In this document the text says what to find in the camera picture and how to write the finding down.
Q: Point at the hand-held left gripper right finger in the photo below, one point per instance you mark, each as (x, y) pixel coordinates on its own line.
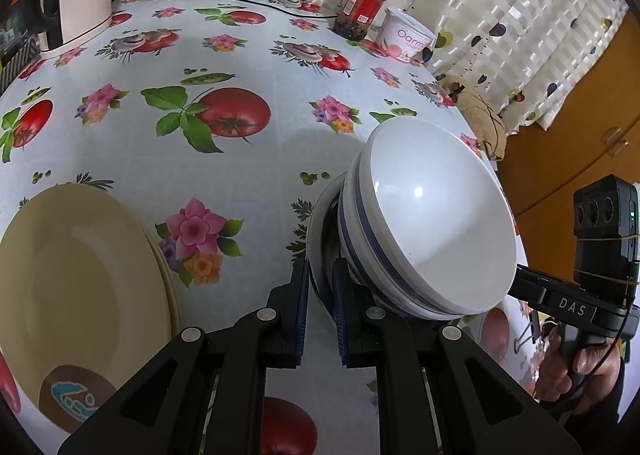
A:
(341, 320)

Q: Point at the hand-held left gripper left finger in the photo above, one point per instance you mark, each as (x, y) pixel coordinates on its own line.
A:
(300, 315)

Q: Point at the stainless steel bowl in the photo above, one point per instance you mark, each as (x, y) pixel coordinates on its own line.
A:
(315, 230)

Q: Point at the white bowl blue stripe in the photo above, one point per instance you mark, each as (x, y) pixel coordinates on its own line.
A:
(440, 215)
(345, 220)

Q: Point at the person's right hand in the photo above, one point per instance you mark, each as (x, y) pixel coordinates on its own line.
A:
(552, 377)

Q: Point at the wooden cabinet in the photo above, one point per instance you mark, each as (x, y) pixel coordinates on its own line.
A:
(565, 170)

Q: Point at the black binder clip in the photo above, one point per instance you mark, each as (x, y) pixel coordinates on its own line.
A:
(532, 327)

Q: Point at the fruit print tablecloth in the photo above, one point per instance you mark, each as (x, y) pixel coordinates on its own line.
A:
(280, 145)

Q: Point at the tan round lump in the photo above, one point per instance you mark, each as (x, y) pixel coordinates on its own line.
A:
(480, 115)

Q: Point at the white yogurt tub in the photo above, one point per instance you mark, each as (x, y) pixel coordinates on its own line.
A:
(405, 35)

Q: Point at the glass jar red lid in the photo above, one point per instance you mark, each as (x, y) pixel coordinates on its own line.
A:
(362, 10)

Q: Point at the zigzag patterned box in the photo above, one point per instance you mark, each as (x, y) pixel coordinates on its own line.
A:
(25, 57)

